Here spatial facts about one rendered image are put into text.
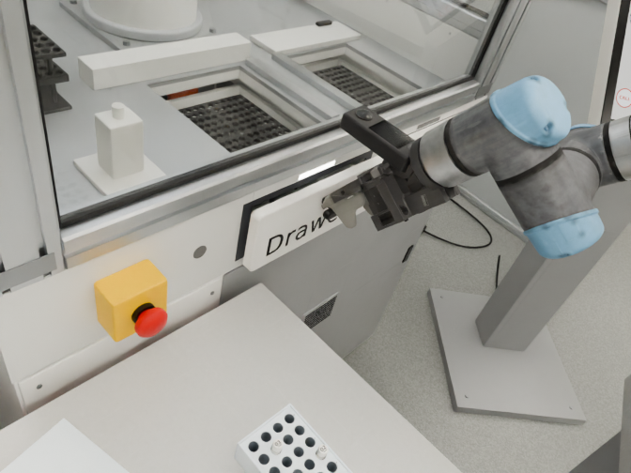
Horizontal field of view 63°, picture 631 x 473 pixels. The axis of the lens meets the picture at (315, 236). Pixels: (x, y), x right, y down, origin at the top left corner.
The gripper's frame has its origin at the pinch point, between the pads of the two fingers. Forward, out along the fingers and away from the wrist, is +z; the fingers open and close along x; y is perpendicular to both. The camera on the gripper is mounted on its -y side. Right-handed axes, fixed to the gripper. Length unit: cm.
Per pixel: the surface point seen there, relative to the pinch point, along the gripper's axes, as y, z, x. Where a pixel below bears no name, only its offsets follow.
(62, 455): 12.4, 7.9, -46.4
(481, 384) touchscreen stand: 75, 55, 71
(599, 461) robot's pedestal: 64, -5, 24
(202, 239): -2.6, 3.8, -21.3
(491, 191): 29, 79, 165
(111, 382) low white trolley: 8.6, 12.6, -37.4
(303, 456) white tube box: 26.0, -3.9, -26.5
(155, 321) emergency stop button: 3.9, 0.4, -33.1
